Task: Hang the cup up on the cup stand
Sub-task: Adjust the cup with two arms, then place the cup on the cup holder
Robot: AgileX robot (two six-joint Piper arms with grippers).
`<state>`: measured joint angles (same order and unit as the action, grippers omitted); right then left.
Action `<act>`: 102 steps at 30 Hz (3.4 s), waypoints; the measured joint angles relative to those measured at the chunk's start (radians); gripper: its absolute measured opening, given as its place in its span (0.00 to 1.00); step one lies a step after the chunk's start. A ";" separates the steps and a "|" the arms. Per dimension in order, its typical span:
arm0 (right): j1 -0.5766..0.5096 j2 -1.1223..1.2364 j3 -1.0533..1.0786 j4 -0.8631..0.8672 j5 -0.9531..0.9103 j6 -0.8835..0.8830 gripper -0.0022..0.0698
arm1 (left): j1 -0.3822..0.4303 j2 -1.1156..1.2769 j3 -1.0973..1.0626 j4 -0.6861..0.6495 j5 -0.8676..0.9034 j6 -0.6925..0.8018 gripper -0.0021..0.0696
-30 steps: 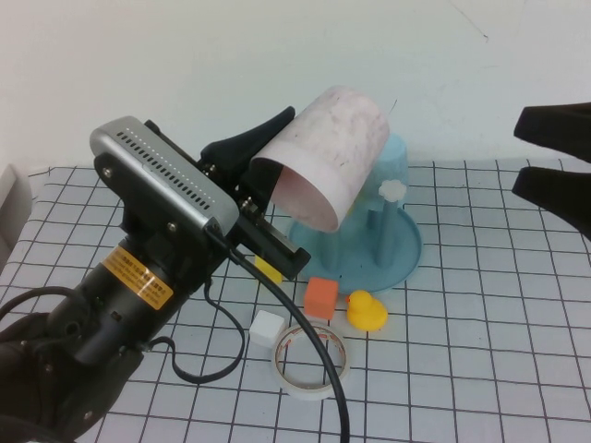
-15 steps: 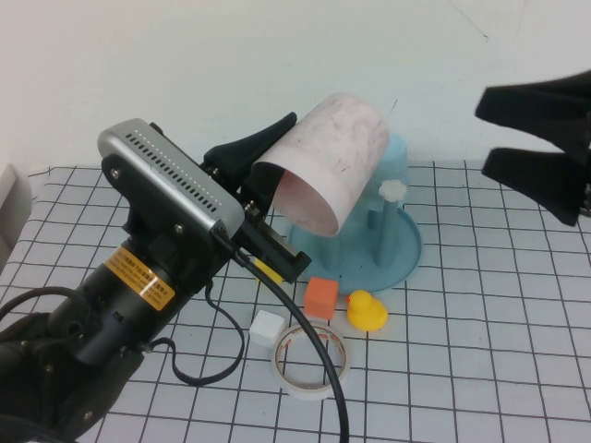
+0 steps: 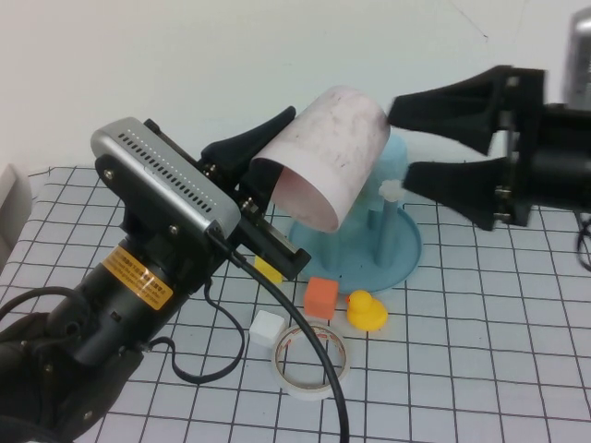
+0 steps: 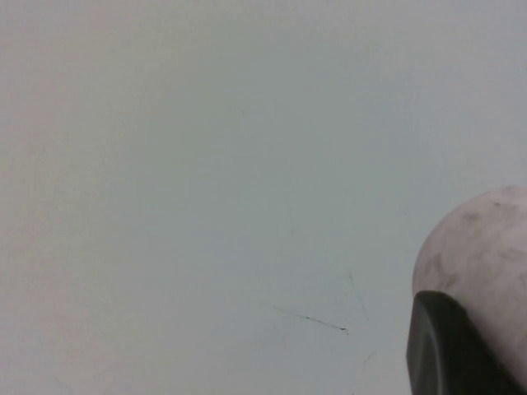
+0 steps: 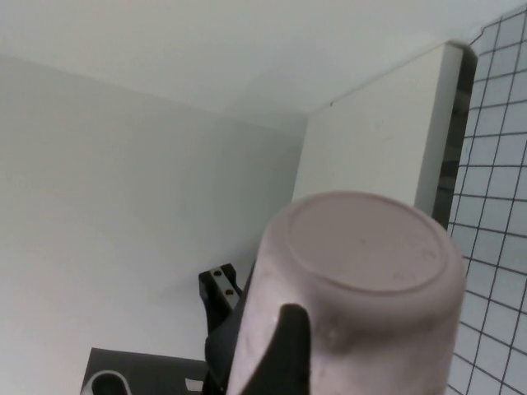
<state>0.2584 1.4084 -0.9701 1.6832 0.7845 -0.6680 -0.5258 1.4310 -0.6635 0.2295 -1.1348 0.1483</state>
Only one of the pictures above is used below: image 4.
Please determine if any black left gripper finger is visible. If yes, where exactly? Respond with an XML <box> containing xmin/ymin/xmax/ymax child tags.
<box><xmin>405</xmin><ymin>290</ymin><xmax>526</xmax><ymax>395</ymax></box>

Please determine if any pink plastic cup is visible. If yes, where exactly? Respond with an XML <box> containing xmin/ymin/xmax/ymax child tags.
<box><xmin>413</xmin><ymin>184</ymin><xmax>527</xmax><ymax>395</ymax></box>

